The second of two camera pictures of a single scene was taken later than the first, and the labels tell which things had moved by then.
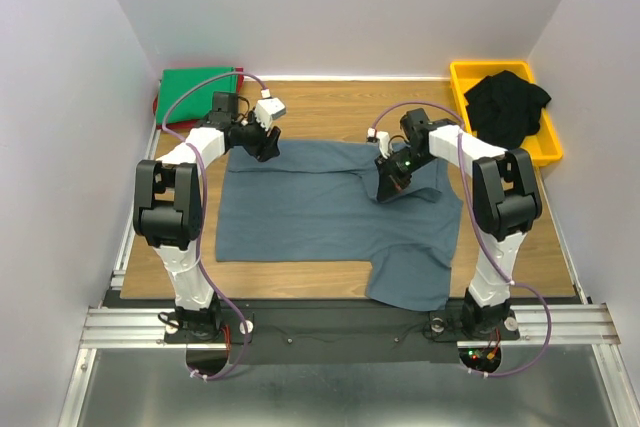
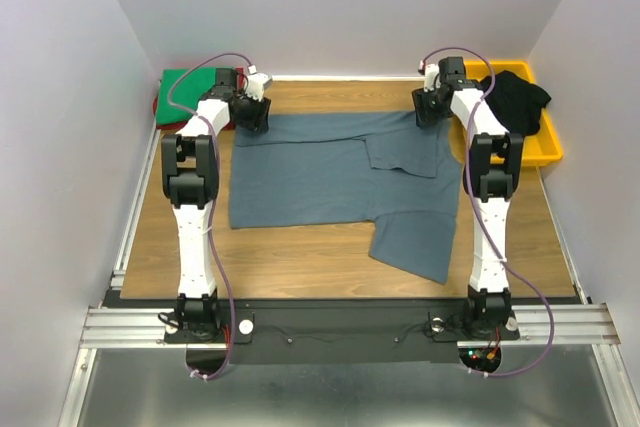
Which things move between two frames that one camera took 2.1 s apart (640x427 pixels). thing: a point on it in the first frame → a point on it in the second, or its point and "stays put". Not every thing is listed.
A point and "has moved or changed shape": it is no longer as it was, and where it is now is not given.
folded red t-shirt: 192,123 stays put
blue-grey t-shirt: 319,201 has moved or changed shape
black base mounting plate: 340,331 stays put
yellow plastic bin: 544,146 stays put
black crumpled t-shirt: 505,109 stays put
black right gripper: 389,181 → 419,100
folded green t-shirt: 199,102 stays put
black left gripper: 272,150 → 258,122
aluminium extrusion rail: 571,324 stays put
